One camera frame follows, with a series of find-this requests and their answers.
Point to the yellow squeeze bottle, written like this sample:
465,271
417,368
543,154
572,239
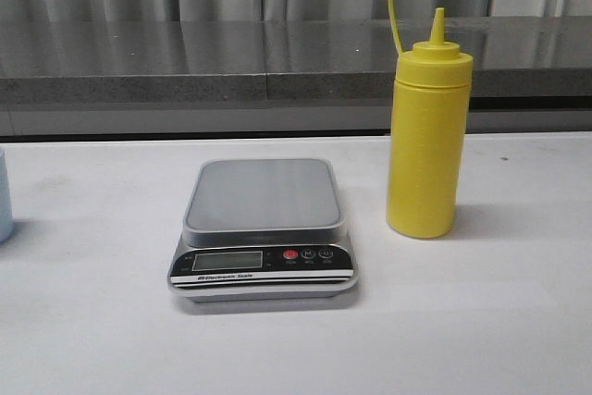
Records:
431,95

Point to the light blue plastic cup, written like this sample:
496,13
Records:
6,218

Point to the silver digital kitchen scale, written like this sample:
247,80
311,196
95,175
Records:
263,229

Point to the grey stone counter ledge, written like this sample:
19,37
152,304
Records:
140,80

